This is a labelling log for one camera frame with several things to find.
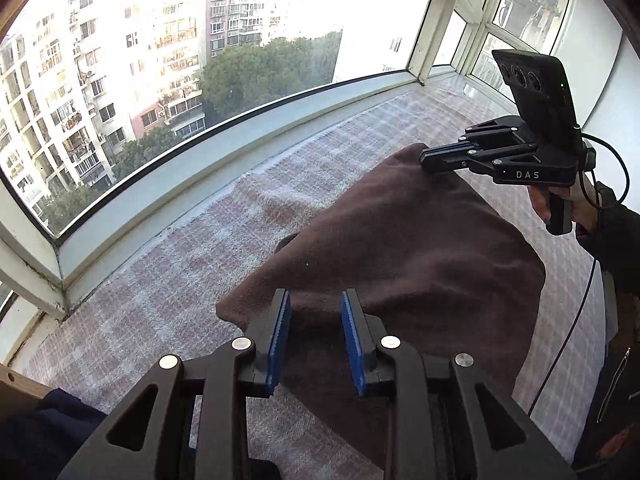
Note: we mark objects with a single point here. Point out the person's black jacket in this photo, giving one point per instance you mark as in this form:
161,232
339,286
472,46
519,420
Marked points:
615,410

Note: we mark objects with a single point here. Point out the green trees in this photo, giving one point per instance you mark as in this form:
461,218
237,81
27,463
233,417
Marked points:
265,70

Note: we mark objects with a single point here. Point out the person's right hand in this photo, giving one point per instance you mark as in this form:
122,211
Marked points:
585,207

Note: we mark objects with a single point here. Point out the apartment buildings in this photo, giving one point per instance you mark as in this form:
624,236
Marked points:
100,60

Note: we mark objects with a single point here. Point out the dark blue garment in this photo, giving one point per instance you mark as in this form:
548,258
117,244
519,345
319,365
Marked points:
45,435

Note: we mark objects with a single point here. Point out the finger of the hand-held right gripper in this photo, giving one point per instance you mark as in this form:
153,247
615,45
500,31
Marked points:
460,157
495,130

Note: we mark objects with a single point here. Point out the person's right forearm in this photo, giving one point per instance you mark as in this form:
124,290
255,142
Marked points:
617,240

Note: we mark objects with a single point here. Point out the wooden cabinet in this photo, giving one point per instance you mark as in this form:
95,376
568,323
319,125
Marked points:
17,390

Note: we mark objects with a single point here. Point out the white window frame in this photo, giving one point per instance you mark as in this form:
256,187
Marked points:
165,185

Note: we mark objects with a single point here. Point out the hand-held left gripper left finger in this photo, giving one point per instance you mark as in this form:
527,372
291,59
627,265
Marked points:
280,340

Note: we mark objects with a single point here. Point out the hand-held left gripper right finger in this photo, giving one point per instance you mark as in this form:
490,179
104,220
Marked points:
352,345

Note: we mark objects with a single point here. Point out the brown fleece top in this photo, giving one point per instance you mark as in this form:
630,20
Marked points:
410,250

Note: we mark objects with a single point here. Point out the plaid blanket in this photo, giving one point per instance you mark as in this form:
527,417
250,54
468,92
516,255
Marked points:
165,300

